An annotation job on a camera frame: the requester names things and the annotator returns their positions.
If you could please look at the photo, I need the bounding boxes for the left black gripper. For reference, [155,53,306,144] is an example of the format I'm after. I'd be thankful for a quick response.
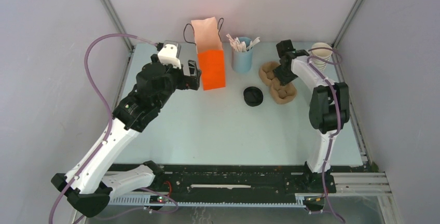
[152,54,201,109]

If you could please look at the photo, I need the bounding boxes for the brown pulp cup carrier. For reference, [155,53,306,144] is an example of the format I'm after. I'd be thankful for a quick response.
[258,61,297,105]

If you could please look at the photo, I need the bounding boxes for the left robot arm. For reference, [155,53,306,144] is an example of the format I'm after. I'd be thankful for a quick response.
[51,60,201,218]

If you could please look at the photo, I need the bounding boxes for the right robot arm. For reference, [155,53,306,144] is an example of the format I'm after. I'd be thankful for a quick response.
[273,39,350,192]

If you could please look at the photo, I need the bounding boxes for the orange paper bag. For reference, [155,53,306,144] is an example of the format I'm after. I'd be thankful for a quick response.
[183,17,226,91]

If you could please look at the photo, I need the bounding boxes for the stack of black lids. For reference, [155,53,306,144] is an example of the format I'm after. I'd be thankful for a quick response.
[243,87,264,107]

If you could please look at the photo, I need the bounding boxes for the light blue holder cup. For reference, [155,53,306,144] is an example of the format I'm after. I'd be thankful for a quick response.
[231,37,253,74]

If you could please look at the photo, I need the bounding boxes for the stack of paper cups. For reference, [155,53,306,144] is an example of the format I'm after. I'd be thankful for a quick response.
[308,43,333,72]

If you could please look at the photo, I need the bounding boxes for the white stir stick packets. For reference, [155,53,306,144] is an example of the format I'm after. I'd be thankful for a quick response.
[226,34,260,52]

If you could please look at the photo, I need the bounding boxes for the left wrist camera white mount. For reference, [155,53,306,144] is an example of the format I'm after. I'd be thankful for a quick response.
[157,40,182,69]

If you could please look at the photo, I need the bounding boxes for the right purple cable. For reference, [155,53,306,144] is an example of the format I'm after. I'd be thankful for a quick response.
[307,46,346,224]

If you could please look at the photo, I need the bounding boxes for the purple cable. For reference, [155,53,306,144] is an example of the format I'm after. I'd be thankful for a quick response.
[307,46,346,224]
[48,33,159,224]

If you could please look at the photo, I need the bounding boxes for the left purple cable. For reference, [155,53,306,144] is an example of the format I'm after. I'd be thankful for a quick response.
[48,33,159,224]

